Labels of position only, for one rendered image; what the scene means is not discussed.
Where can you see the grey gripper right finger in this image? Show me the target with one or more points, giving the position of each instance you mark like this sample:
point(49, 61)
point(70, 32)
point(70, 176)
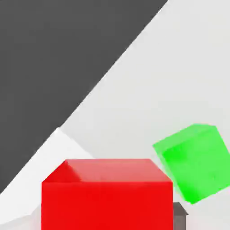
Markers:
point(179, 219)

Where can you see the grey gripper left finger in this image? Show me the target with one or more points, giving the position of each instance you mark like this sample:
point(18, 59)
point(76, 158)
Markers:
point(27, 223)

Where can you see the small red cube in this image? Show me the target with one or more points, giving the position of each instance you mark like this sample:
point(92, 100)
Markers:
point(107, 203)

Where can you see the small green cube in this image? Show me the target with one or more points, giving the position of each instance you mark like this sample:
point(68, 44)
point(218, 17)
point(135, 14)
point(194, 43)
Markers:
point(195, 167)

